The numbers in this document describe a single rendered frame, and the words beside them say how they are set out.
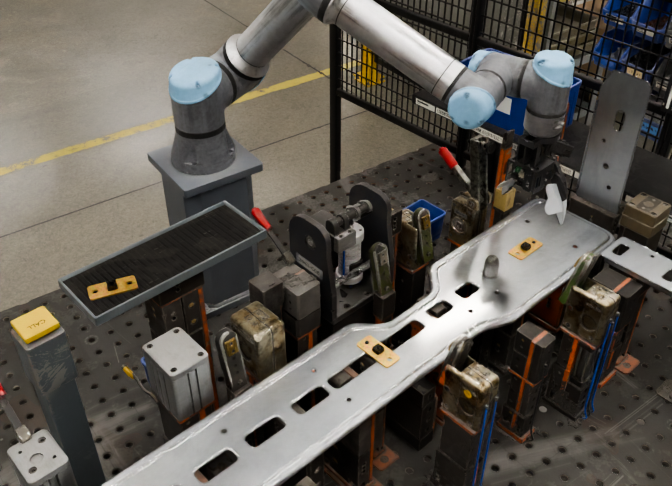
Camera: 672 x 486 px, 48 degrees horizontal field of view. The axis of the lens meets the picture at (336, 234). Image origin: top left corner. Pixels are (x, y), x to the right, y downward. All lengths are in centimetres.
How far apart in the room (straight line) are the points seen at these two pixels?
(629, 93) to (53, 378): 130
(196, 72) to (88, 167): 237
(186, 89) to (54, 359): 65
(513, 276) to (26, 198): 274
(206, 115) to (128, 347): 61
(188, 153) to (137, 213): 188
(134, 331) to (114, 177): 201
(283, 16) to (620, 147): 81
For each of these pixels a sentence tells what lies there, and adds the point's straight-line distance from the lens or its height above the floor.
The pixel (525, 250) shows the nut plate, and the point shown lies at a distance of 173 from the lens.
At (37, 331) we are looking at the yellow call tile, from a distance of 136.
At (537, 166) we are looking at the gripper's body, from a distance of 155.
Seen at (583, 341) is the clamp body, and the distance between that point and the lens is 166.
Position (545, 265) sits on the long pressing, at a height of 100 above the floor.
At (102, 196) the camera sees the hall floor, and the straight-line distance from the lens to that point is 380.
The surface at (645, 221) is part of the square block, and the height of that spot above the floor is 104.
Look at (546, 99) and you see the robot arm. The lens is 148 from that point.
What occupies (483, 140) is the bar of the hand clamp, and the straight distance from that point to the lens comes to 171.
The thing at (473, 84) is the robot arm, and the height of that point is 145.
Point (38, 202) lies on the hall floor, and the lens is 385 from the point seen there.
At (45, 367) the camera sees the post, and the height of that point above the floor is 109.
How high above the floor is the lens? 205
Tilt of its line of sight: 37 degrees down
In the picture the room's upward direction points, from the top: straight up
